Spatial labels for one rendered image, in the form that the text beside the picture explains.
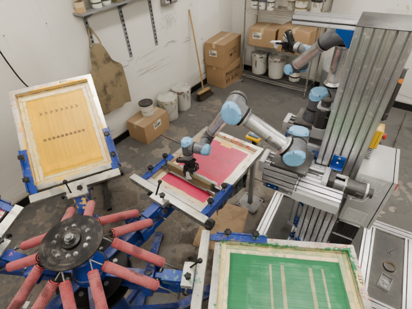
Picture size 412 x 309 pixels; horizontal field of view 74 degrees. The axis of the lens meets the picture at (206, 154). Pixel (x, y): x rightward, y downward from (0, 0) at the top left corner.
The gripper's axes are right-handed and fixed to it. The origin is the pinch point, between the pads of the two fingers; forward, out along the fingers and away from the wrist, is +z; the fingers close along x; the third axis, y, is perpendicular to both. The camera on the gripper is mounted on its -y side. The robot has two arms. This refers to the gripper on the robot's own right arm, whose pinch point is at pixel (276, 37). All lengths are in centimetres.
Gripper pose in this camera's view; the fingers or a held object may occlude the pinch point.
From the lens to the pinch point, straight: 243.6
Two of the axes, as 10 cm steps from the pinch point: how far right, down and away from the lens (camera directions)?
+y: 1.7, 6.9, 7.1
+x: 8.1, -5.1, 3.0
